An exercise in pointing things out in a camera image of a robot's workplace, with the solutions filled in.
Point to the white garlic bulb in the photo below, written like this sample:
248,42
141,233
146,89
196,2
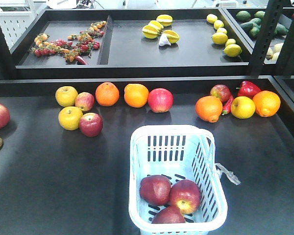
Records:
164,41

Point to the orange left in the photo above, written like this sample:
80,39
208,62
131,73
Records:
107,94

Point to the red apple beside yellow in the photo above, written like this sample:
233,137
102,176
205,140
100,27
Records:
91,124

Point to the yellow apple front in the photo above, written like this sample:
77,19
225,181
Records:
69,118

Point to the red bell pepper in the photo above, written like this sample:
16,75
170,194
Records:
248,89

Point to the yellow apple right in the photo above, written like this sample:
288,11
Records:
243,107

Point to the yellow apple back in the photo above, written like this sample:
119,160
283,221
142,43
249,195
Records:
66,95

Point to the black wooden produce stand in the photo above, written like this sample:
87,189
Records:
59,182

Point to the yellow lemons row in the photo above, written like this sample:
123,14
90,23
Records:
220,37

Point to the cherry tomato vines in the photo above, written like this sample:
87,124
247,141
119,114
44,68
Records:
74,48

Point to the red chili pepper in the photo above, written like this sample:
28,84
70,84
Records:
226,109

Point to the black upper display tray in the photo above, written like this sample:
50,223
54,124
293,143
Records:
124,52

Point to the clear plastic tag strip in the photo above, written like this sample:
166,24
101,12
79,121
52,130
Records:
229,174

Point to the green avocado pile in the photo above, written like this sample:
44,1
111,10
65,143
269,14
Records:
252,25

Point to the light blue plastic basket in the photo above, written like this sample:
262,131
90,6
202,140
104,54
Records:
177,152

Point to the orange right group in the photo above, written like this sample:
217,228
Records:
209,108

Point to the orange far right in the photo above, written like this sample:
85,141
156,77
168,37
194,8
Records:
267,103

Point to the red green apple right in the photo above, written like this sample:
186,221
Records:
220,91

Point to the small pink apple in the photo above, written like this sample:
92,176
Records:
84,101

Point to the yellow starfruit pile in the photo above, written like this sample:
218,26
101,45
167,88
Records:
155,28

